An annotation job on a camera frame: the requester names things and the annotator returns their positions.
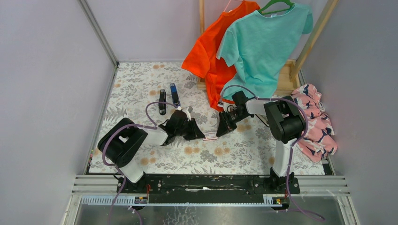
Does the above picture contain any orange t-shirt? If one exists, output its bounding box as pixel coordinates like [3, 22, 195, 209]
[182, 0, 260, 112]

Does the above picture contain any teal t-shirt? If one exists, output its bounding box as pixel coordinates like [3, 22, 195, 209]
[216, 3, 313, 100]

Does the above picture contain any blue stapler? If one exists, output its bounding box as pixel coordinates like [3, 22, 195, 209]
[170, 83, 181, 107]

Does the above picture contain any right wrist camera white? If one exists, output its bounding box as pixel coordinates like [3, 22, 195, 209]
[217, 101, 233, 112]

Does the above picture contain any wooden clothes rack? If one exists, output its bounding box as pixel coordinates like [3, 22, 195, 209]
[198, 0, 337, 94]

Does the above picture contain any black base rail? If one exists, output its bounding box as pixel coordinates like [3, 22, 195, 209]
[117, 174, 300, 204]

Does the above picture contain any red staple box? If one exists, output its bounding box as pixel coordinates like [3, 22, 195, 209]
[203, 132, 218, 141]

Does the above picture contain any pink patterned cloth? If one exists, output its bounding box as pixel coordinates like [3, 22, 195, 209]
[292, 84, 338, 163]

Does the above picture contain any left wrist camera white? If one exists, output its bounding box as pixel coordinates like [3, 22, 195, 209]
[177, 106, 193, 121]

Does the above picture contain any floral table mat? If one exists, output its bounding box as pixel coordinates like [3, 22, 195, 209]
[99, 62, 276, 174]

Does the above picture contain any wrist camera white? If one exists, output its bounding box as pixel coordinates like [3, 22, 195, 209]
[177, 106, 193, 121]
[217, 101, 233, 112]

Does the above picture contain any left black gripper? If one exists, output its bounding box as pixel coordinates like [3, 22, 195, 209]
[175, 118, 206, 141]

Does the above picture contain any green clothes hanger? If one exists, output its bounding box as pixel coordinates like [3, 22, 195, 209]
[258, 0, 295, 15]

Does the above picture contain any small black stapler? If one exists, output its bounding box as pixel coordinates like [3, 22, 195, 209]
[158, 89, 167, 115]

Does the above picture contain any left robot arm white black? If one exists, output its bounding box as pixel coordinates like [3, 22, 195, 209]
[97, 110, 205, 193]

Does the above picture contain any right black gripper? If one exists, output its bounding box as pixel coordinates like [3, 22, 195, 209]
[216, 109, 249, 137]

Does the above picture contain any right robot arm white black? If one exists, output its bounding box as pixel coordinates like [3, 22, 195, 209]
[216, 91, 308, 193]

